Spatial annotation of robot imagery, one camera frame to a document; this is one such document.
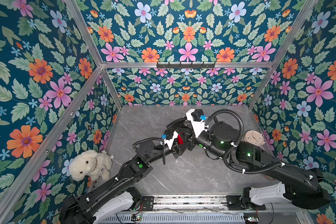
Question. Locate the small red object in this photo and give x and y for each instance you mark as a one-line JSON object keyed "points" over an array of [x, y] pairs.
{"points": [[181, 143]]}

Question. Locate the black spray nozzle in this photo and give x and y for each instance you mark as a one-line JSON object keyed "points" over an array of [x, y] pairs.
{"points": [[179, 125]]}

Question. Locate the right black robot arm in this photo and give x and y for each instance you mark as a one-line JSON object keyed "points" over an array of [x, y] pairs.
{"points": [[299, 187]]}

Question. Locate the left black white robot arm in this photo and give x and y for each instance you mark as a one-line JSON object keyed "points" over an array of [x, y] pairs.
{"points": [[118, 193]]}

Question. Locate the cream plush teddy bear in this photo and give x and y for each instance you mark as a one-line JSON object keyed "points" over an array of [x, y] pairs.
{"points": [[92, 164]]}

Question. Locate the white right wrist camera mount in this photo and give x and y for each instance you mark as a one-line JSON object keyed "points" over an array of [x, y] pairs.
{"points": [[197, 118]]}

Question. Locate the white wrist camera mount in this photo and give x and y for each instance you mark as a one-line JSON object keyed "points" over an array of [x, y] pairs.
{"points": [[169, 142], [197, 118]]}

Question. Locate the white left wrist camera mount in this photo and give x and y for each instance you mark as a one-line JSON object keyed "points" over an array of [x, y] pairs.
{"points": [[169, 142]]}

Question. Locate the cream round wall clock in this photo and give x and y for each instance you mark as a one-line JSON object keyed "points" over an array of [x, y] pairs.
{"points": [[254, 137]]}

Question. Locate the black metal ceiling bracket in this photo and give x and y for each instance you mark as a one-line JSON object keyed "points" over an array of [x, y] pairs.
{"points": [[189, 65]]}

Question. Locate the metal base rail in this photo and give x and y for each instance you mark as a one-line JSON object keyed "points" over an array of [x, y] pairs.
{"points": [[215, 209]]}

